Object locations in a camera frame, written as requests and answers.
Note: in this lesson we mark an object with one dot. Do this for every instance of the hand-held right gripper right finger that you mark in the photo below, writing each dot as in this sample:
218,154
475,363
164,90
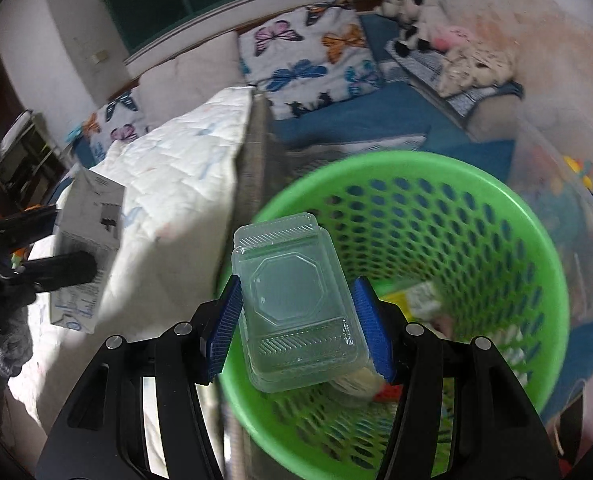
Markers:
376,332

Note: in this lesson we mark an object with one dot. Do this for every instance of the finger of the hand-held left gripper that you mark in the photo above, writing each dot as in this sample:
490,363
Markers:
61,270
26,225

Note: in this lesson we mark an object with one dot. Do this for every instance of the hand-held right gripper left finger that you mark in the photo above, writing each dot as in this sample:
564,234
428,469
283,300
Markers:
224,330

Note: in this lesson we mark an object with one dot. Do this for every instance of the grey carton box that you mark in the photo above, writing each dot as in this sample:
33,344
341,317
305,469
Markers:
91,210

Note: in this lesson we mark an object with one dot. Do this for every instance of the clear plastic clamshell container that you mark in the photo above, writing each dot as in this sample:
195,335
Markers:
296,285

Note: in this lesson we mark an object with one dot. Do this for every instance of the green plastic basket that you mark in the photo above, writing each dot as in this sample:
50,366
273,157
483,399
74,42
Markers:
426,175

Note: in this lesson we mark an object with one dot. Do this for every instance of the white yellow snack packet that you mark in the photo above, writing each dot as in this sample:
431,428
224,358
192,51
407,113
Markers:
424,300

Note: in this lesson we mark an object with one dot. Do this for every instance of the metal shelf rack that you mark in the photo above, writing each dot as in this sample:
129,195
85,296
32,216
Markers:
31,150

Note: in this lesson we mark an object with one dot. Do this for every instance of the small butterfly print pillow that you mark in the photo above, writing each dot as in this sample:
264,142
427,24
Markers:
121,115

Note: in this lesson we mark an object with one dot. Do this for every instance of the white quilted blanket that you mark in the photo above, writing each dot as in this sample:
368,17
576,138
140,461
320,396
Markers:
176,160

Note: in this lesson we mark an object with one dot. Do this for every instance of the white sofa cushion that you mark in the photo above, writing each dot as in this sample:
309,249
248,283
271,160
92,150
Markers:
191,75

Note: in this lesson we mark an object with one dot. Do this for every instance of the blue sofa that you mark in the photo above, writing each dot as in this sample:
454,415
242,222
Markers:
391,105

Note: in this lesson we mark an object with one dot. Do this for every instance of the clear plastic storage box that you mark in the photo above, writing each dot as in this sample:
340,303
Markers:
551,185

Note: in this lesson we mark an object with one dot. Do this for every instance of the cow plush toy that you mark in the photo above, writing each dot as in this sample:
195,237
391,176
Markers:
426,67

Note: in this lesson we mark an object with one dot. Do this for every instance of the beige spotted cloth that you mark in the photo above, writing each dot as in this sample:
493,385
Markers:
476,67

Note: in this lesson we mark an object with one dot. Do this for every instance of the large butterfly print pillow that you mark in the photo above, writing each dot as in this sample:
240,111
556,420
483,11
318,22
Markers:
306,45

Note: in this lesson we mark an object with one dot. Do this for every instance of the pink plush toy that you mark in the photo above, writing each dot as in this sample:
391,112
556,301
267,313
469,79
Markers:
451,37

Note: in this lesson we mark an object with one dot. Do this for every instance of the black and white cow plush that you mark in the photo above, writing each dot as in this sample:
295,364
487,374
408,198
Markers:
414,15

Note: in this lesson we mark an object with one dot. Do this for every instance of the wall light switch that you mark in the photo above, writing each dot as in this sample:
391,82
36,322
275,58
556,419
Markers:
99,57

